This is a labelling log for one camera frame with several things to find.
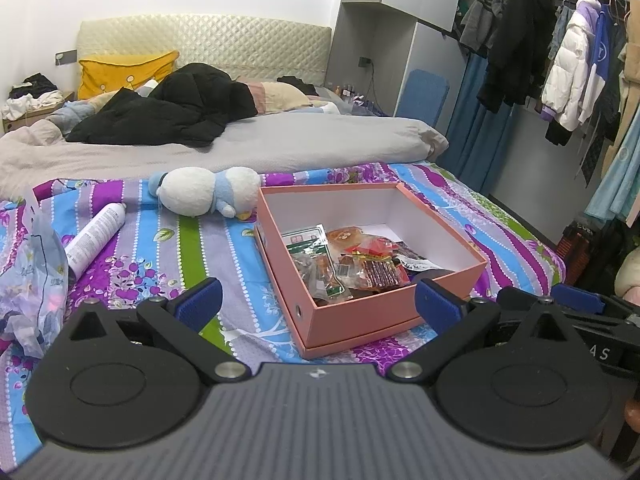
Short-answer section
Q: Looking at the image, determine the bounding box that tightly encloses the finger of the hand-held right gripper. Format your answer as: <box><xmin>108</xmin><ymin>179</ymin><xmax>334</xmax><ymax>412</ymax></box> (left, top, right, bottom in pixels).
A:
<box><xmin>551</xmin><ymin>284</ymin><xmax>607</xmax><ymax>314</ymax></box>
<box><xmin>497</xmin><ymin>286</ymin><xmax>551</xmax><ymax>305</ymax></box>

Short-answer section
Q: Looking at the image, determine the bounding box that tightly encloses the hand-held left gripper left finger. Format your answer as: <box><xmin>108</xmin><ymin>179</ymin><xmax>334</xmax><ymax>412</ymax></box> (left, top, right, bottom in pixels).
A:
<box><xmin>60</xmin><ymin>277</ymin><xmax>251</xmax><ymax>385</ymax></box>

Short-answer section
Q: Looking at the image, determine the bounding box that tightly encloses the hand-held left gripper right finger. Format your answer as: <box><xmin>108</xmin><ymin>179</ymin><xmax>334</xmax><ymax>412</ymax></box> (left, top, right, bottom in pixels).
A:
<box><xmin>387</xmin><ymin>279</ymin><xmax>580</xmax><ymax>385</ymax></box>

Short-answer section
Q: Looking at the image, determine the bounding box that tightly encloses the brown sticks snack packet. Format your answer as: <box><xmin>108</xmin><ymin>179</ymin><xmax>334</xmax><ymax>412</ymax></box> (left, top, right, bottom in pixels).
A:
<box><xmin>357</xmin><ymin>255</ymin><xmax>416</xmax><ymax>291</ymax></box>

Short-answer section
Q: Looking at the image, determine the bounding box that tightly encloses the pink cardboard box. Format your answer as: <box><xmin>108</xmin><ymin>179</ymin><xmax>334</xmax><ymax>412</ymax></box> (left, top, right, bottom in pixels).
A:
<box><xmin>254</xmin><ymin>182</ymin><xmax>488</xmax><ymax>360</ymax></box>

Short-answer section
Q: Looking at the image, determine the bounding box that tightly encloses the clear grey snack packet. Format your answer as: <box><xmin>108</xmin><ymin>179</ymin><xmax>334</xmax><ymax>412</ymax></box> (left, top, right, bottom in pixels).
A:
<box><xmin>292</xmin><ymin>255</ymin><xmax>321</xmax><ymax>301</ymax></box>

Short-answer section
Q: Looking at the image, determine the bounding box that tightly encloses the orange snack packet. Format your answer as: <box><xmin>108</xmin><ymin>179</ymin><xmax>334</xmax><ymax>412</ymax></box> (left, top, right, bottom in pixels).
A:
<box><xmin>325</xmin><ymin>226</ymin><xmax>368</xmax><ymax>256</ymax></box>

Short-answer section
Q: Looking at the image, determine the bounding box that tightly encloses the green-edged snack packet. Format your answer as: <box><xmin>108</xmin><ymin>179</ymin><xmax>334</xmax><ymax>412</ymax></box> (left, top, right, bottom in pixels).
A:
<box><xmin>281</xmin><ymin>226</ymin><xmax>328</xmax><ymax>261</ymax></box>

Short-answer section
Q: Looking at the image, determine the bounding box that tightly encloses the orange black bag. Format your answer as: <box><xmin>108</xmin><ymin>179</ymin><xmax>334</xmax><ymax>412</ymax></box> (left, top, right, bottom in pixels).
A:
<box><xmin>557</xmin><ymin>220</ymin><xmax>601</xmax><ymax>281</ymax></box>

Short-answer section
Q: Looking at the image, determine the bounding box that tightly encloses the floral striped bedsheet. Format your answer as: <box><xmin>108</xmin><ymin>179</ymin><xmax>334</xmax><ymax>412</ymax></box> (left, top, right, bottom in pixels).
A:
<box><xmin>0</xmin><ymin>160</ymin><xmax>567</xmax><ymax>461</ymax></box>

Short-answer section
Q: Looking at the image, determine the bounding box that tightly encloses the white blue plush toy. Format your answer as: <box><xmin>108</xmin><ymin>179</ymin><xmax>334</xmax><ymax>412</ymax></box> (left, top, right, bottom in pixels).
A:
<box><xmin>149</xmin><ymin>166</ymin><xmax>262</xmax><ymax>221</ymax></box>

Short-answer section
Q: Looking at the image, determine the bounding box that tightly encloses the light blue hanging garment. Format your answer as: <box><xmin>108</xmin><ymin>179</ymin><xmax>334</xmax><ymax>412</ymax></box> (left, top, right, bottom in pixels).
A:
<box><xmin>582</xmin><ymin>145</ymin><xmax>640</xmax><ymax>223</ymax></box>

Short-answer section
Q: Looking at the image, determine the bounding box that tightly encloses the white spray bottle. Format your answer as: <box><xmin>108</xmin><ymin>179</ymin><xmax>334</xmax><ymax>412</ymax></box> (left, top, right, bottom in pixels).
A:
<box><xmin>64</xmin><ymin>202</ymin><xmax>127</xmax><ymax>281</ymax></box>

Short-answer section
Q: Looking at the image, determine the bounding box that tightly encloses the blue curtain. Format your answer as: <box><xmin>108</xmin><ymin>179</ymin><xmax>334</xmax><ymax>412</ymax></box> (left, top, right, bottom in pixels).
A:
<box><xmin>437</xmin><ymin>52</ymin><xmax>516</xmax><ymax>196</ymax></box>

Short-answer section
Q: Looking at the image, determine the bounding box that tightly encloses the translucent plastic bag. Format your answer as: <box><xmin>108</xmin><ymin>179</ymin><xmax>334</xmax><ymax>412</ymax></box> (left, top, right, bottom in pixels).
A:
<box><xmin>0</xmin><ymin>205</ymin><xmax>71</xmax><ymax>358</ymax></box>

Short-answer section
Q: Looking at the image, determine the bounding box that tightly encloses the grey duvet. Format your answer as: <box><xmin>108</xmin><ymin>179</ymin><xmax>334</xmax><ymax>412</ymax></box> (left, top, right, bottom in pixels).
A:
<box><xmin>0</xmin><ymin>110</ymin><xmax>450</xmax><ymax>198</ymax></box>

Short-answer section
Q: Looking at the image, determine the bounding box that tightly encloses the beige hanging coat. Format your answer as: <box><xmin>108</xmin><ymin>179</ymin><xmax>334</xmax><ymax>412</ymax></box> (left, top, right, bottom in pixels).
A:
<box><xmin>600</xmin><ymin>42</ymin><xmax>640</xmax><ymax>181</ymax></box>

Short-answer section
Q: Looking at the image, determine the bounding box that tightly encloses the black jacket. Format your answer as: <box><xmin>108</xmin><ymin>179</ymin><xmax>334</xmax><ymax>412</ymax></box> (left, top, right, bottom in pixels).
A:
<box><xmin>65</xmin><ymin>62</ymin><xmax>259</xmax><ymax>148</ymax></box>

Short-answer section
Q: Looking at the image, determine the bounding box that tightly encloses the blue padded board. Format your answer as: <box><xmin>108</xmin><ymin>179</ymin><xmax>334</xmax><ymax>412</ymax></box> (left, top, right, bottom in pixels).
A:
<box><xmin>395</xmin><ymin>69</ymin><xmax>450</xmax><ymax>133</ymax></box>

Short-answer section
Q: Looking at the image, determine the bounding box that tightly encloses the pink beige pillow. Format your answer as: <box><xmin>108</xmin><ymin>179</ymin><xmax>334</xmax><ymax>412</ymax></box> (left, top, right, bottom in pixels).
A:
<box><xmin>235</xmin><ymin>77</ymin><xmax>321</xmax><ymax>113</ymax></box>

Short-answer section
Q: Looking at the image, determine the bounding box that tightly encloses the white purple puffer jacket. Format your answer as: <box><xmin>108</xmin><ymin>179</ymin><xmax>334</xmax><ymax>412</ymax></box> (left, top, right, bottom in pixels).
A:
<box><xmin>539</xmin><ymin>0</ymin><xmax>621</xmax><ymax>133</ymax></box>

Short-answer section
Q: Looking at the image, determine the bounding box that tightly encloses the light blue denim garment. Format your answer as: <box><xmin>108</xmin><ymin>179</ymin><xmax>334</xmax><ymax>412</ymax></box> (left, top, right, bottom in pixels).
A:
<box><xmin>45</xmin><ymin>100</ymin><xmax>108</xmax><ymax>133</ymax></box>

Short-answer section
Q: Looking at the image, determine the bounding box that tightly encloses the cluster of small bottles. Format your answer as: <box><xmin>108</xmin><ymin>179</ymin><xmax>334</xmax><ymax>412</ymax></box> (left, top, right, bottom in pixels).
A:
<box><xmin>335</xmin><ymin>82</ymin><xmax>373</xmax><ymax>106</ymax></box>

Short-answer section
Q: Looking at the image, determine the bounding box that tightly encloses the yellow pillow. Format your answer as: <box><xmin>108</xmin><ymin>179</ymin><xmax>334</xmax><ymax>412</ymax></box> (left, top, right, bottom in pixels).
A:
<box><xmin>77</xmin><ymin>50</ymin><xmax>180</xmax><ymax>101</ymax></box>

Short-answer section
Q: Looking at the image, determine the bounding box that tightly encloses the black hanging coat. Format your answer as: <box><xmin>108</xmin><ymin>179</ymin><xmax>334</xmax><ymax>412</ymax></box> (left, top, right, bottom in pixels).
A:
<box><xmin>476</xmin><ymin>0</ymin><xmax>557</xmax><ymax>113</ymax></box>

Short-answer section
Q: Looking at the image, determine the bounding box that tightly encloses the wooden nightstand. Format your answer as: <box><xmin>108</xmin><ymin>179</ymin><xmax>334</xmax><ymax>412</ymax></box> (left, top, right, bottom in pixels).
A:
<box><xmin>0</xmin><ymin>91</ymin><xmax>76</xmax><ymax>133</ymax></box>

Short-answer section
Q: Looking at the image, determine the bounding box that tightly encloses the cream quilted headboard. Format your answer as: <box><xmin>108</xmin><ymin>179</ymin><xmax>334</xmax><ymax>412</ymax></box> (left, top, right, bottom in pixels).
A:
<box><xmin>76</xmin><ymin>14</ymin><xmax>333</xmax><ymax>92</ymax></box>

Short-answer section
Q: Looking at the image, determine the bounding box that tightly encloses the pile of clothes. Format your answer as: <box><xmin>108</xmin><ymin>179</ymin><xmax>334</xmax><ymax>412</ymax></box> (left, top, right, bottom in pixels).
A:
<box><xmin>0</xmin><ymin>74</ymin><xmax>63</xmax><ymax>121</ymax></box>

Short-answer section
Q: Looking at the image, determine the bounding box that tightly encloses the grey striped hanging jacket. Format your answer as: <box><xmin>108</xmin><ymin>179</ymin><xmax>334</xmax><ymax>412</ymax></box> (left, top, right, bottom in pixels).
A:
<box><xmin>459</xmin><ymin>0</ymin><xmax>511</xmax><ymax>56</ymax></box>

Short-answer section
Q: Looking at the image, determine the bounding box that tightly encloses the grey wardrobe cabinet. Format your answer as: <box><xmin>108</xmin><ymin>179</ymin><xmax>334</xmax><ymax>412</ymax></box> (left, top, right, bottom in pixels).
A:
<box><xmin>325</xmin><ymin>0</ymin><xmax>468</xmax><ymax>133</ymax></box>

